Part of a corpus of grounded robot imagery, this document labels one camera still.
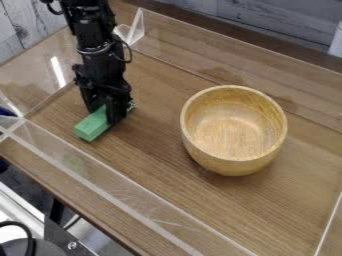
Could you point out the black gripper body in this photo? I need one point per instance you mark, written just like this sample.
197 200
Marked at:
101 69

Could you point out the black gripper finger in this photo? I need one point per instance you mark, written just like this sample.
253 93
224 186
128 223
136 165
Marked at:
114 109
92 97

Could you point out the green rectangular block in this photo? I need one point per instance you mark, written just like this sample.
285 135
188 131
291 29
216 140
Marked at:
92 126

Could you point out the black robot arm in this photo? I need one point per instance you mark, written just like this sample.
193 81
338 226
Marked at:
89 19

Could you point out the light wooden bowl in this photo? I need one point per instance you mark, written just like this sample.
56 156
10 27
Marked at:
233 128

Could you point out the blue object at left edge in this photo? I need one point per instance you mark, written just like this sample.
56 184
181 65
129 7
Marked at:
5 112

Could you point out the black metal table leg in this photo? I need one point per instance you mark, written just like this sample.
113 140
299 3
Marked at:
56 211

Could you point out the white object at right edge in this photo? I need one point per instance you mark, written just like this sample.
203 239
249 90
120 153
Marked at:
335 47

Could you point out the clear acrylic tray wall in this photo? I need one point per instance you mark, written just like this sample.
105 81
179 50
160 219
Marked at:
132 181

